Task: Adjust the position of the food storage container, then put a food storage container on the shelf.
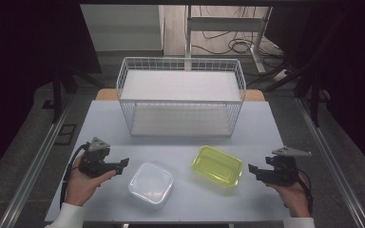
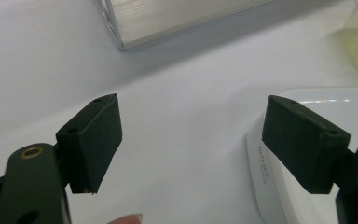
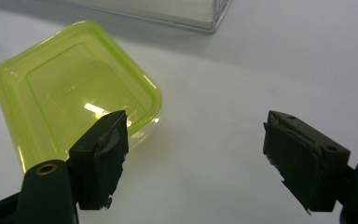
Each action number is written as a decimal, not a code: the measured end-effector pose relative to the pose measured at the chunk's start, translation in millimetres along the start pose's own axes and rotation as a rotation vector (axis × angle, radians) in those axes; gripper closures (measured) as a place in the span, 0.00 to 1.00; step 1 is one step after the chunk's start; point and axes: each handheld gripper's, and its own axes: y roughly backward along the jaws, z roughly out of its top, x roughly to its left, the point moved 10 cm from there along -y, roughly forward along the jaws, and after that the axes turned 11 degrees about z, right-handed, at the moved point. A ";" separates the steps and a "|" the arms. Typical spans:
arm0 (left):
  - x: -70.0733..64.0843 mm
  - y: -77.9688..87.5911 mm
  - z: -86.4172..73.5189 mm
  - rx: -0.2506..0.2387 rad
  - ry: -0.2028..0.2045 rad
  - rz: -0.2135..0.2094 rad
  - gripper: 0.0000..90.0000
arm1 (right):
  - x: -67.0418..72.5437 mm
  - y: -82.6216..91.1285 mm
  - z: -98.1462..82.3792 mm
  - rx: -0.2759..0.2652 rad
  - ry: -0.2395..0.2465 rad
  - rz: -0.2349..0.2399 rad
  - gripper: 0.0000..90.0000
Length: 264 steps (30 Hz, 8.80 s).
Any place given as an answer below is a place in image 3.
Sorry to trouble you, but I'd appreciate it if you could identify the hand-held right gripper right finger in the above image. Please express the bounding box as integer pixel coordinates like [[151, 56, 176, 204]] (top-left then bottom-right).
[[262, 109, 351, 216]]

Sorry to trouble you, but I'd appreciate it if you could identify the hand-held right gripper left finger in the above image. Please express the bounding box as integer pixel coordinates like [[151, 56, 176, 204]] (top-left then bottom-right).
[[68, 109, 131, 211]]

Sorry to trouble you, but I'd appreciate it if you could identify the green lidded food container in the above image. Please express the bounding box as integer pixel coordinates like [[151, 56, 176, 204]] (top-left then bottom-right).
[[0, 20, 164, 174]]

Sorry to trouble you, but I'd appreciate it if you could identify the white wire rack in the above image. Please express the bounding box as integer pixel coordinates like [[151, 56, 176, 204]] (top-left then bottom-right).
[[46, 0, 234, 35]]

